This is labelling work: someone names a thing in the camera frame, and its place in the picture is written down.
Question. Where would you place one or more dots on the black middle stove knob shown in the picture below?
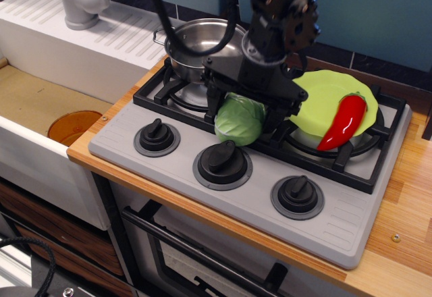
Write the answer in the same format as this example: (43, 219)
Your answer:
(222, 167)

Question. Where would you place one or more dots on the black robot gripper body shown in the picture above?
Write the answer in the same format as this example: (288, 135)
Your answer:
(251, 76)

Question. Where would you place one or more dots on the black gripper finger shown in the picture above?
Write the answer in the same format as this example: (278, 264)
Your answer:
(215, 97)
(274, 117)

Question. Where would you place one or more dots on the red toy chili pepper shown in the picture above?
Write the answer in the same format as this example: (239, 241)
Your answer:
(348, 118)

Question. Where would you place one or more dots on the black oven door handle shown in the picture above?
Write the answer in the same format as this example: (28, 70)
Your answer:
(196, 253)

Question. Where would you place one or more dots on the black stove knob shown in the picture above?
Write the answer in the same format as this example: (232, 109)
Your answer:
(157, 139)
(222, 167)
(297, 198)

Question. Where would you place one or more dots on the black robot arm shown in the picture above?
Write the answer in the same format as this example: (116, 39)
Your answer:
(278, 28)

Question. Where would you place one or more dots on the black burner grate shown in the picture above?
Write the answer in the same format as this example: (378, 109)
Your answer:
(184, 104)
(359, 163)

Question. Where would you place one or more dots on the black right burner grate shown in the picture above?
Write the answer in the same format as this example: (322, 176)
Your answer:
(359, 163)

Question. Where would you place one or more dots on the wooden drawer front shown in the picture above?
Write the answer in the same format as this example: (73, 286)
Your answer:
(80, 249)

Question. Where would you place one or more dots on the green toy lettuce head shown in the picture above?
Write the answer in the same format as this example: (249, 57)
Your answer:
(240, 120)

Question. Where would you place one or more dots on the orange sink drain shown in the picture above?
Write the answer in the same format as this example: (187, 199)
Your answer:
(68, 128)

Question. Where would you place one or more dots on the white toy sink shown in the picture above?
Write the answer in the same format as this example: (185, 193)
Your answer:
(48, 70)

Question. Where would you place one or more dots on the black left burner grate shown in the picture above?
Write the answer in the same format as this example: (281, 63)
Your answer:
(184, 104)

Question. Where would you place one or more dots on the black left stove knob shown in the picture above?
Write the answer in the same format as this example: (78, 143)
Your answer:
(157, 139)

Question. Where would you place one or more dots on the black right stove knob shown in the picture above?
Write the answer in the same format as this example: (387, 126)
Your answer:
(297, 198)

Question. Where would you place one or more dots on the light green plastic plate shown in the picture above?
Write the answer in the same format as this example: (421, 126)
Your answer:
(325, 89)

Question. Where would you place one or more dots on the grey toy stove top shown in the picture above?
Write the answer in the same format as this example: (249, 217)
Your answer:
(316, 182)

